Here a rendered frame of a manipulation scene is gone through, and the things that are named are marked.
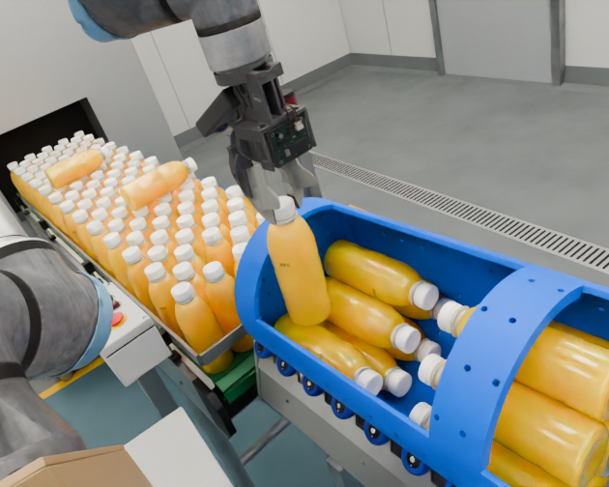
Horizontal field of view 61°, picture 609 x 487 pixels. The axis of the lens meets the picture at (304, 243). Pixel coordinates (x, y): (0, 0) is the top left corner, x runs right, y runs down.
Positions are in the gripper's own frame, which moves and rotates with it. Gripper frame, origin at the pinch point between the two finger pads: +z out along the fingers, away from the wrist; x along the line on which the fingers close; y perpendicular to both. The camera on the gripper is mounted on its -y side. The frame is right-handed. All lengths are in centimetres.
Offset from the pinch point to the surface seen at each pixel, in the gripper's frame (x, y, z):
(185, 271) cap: -7.1, -32.5, 19.5
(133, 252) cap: -10, -51, 20
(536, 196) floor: 200, -79, 129
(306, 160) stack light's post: 42, -52, 23
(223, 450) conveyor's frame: -15, -52, 89
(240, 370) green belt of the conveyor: -8.7, -22.4, 40.4
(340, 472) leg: -3, -7, 68
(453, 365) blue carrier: -3.4, 30.0, 9.8
